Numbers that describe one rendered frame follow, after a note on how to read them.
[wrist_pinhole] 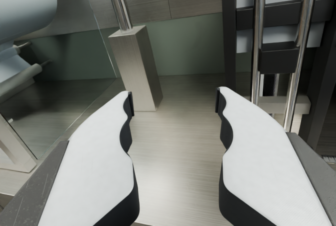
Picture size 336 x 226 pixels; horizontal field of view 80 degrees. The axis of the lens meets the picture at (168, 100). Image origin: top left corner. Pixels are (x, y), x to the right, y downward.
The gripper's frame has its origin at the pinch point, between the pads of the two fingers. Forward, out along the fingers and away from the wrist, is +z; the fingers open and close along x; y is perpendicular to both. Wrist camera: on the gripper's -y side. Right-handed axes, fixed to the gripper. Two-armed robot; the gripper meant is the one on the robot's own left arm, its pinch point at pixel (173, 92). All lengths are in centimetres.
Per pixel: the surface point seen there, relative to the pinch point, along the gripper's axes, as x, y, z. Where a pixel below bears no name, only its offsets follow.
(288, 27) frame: 18.0, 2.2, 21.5
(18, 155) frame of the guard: -42, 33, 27
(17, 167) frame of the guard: -44, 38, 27
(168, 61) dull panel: -1, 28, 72
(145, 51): -8, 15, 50
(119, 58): -16, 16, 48
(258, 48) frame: 13.5, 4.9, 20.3
